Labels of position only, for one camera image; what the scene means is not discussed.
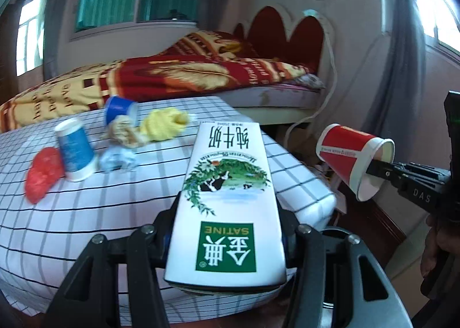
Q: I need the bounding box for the blue plastic cup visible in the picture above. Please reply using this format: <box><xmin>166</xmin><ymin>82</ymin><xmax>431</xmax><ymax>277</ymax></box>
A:
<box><xmin>104</xmin><ymin>95</ymin><xmax>138</xmax><ymax>128</ymax></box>

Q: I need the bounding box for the yellow crumpled paper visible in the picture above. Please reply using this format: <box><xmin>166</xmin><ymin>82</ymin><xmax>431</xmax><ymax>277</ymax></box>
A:
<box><xmin>139</xmin><ymin>107</ymin><xmax>190</xmax><ymax>142</ymax></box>

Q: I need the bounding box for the brown crumpled paper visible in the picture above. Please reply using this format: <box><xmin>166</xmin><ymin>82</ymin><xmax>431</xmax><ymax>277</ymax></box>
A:
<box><xmin>102</xmin><ymin>115</ymin><xmax>148</xmax><ymax>148</ymax></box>

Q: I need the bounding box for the red and yellow printed blanket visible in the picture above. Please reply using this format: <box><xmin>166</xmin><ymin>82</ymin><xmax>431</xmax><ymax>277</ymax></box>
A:
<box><xmin>0</xmin><ymin>55</ymin><xmax>313</xmax><ymax>133</ymax></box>

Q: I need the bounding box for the red crumpled wrapper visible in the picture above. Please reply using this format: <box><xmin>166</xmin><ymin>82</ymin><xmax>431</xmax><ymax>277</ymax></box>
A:
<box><xmin>24</xmin><ymin>147</ymin><xmax>66</xmax><ymax>204</ymax></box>

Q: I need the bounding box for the white and blue paper cup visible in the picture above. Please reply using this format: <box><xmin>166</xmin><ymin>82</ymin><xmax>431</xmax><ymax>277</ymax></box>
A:
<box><xmin>55</xmin><ymin>118</ymin><xmax>98</xmax><ymax>182</ymax></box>

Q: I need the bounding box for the white checked tablecloth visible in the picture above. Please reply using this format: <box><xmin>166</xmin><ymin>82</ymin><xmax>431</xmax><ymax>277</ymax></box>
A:
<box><xmin>0</xmin><ymin>95</ymin><xmax>338</xmax><ymax>325</ymax></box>

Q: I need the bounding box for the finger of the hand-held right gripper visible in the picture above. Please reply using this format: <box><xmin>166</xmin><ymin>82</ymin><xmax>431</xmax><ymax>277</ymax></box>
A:
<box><xmin>366</xmin><ymin>159</ymin><xmax>407</xmax><ymax>189</ymax></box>

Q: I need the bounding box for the white milk carton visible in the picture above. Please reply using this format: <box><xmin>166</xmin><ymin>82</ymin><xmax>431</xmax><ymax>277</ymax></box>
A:
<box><xmin>163</xmin><ymin>120</ymin><xmax>288</xmax><ymax>294</ymax></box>

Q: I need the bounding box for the person's right hand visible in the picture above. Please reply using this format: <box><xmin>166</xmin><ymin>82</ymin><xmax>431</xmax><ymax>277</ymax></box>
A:
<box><xmin>421</xmin><ymin>214</ymin><xmax>460</xmax><ymax>277</ymax></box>

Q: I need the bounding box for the long white cable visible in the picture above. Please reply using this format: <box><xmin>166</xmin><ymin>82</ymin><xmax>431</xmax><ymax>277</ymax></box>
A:
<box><xmin>285</xmin><ymin>16</ymin><xmax>339</xmax><ymax>142</ymax></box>

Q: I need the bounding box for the grey curtain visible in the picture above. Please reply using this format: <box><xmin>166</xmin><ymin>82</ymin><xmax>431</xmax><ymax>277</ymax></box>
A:
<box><xmin>42</xmin><ymin>0</ymin><xmax>92</xmax><ymax>82</ymax></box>
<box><xmin>374</xmin><ymin>0</ymin><xmax>441</xmax><ymax>165</ymax></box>

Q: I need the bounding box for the floral bed mattress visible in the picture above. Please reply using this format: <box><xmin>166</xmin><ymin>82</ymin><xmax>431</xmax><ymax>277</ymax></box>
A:
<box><xmin>219</xmin><ymin>75</ymin><xmax>326</xmax><ymax>110</ymax></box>

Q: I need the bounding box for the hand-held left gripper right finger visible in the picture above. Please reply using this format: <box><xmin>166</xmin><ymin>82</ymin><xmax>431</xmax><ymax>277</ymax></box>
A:
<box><xmin>278</xmin><ymin>209</ymin><xmax>414</xmax><ymax>328</ymax></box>

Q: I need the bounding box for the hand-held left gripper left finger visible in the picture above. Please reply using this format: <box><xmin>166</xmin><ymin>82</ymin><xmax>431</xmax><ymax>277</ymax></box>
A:
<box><xmin>43</xmin><ymin>193</ymin><xmax>179</xmax><ymax>328</ymax></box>

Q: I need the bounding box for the small bright window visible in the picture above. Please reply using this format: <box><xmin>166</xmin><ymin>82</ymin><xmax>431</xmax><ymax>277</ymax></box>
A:
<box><xmin>415</xmin><ymin>0</ymin><xmax>460</xmax><ymax>56</ymax></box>
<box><xmin>14</xmin><ymin>0</ymin><xmax>49</xmax><ymax>77</ymax></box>

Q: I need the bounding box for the red paper cup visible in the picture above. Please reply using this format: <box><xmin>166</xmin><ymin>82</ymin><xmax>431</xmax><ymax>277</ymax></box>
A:
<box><xmin>315</xmin><ymin>123</ymin><xmax>396</xmax><ymax>202</ymax></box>

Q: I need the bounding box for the clear crumpled plastic wrap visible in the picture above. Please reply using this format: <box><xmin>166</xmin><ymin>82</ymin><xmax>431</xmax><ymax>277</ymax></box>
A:
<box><xmin>99</xmin><ymin>145</ymin><xmax>139</xmax><ymax>174</ymax></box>

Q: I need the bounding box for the red and yellow printed pillow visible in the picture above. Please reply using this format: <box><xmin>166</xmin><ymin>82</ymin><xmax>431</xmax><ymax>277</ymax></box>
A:
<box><xmin>158</xmin><ymin>31</ymin><xmax>252</xmax><ymax>60</ymax></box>

